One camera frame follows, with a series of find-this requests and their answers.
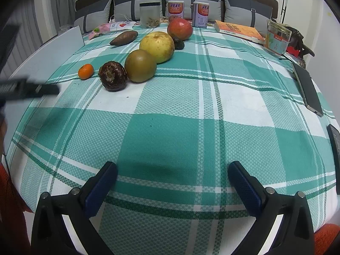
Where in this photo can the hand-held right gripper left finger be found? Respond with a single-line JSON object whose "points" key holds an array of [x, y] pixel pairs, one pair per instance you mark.
{"points": [[101, 188]]}

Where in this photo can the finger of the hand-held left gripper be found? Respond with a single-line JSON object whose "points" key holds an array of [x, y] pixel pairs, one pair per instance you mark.
{"points": [[45, 89]]}

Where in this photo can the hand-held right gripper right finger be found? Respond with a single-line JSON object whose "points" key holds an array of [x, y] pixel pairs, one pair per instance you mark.
{"points": [[244, 188]]}

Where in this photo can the small orange tangerine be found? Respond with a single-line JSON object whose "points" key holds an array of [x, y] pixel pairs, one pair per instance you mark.
{"points": [[85, 71]]}

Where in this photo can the large yellow apple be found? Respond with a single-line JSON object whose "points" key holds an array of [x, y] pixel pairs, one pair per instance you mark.
{"points": [[156, 47]]}

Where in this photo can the white board panel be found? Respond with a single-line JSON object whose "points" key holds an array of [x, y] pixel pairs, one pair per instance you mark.
{"points": [[39, 58], [71, 35]]}

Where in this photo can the clear plastic bag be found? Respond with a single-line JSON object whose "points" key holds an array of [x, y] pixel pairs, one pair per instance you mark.
{"points": [[63, 29]]}

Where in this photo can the dark brown round fruit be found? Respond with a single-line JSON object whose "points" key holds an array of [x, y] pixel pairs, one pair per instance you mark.
{"points": [[113, 76]]}

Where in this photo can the pink green snack packet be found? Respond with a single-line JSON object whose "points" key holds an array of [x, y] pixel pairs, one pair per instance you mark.
{"points": [[102, 30]]}

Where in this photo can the grey curtain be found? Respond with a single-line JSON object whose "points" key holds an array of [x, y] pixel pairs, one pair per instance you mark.
{"points": [[53, 5]]}

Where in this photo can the green white plaid sheet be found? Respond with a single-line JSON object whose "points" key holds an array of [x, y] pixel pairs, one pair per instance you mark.
{"points": [[172, 138]]}

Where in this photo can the brown sweet potato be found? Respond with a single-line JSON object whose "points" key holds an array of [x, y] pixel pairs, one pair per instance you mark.
{"points": [[124, 37]]}

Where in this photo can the green brown round pear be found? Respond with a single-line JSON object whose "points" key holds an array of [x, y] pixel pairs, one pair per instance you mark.
{"points": [[140, 66]]}

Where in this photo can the white red-print packet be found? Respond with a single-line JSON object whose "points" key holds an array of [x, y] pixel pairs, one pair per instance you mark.
{"points": [[123, 25]]}

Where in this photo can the black flat device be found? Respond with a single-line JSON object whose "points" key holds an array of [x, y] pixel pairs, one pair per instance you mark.
{"points": [[335, 140]]}

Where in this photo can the black smartphone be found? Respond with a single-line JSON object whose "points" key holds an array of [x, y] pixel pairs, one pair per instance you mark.
{"points": [[308, 90]]}

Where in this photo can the clear jar with black lid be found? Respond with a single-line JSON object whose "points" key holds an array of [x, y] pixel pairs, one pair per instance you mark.
{"points": [[150, 14]]}

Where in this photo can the small dark avocado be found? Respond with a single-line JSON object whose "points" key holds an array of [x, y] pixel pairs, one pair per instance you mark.
{"points": [[179, 44]]}

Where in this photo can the red apple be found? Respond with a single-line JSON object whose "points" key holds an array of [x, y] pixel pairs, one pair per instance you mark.
{"points": [[179, 29]]}

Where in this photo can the orange label tin can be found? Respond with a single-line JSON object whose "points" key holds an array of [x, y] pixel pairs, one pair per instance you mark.
{"points": [[175, 10]]}

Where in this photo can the clear box with green label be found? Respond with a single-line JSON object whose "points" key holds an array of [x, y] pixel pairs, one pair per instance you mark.
{"points": [[277, 38]]}

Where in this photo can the orange cover book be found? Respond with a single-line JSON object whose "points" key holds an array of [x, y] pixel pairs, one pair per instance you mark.
{"points": [[239, 31]]}

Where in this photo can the black bag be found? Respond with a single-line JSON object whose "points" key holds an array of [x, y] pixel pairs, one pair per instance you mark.
{"points": [[298, 38]]}

